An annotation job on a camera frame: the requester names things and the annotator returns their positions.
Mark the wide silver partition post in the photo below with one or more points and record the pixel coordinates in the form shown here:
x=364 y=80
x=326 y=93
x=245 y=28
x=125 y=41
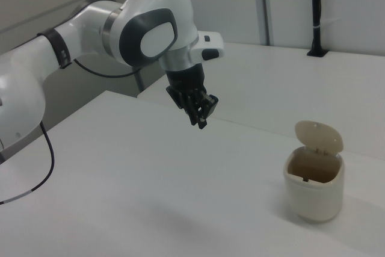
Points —
x=261 y=4

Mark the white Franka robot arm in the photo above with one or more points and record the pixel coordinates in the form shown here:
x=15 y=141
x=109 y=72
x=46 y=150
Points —
x=90 y=28

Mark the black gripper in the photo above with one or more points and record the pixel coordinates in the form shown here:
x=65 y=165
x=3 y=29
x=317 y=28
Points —
x=186 y=79

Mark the small white trash can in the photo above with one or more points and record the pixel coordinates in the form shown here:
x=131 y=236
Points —
x=314 y=196

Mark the black pole on base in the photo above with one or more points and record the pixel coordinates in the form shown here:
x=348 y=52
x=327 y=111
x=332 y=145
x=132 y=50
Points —
x=316 y=13

